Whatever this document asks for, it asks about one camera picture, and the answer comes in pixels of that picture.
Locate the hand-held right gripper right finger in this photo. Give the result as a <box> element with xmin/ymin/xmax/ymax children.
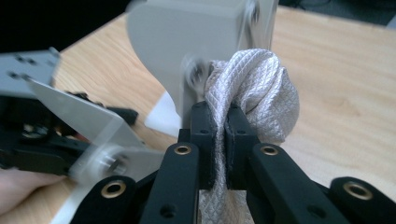
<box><xmin>223</xmin><ymin>103</ymin><xmax>262</xmax><ymax>191</ymax></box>

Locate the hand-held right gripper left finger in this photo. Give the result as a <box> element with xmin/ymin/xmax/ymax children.
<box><xmin>177</xmin><ymin>101</ymin><xmax>218</xmax><ymax>190</ymax></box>

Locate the expandable grey metal bookend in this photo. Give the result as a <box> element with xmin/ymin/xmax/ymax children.
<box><xmin>50</xmin><ymin>0</ymin><xmax>279</xmax><ymax>224</ymax></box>

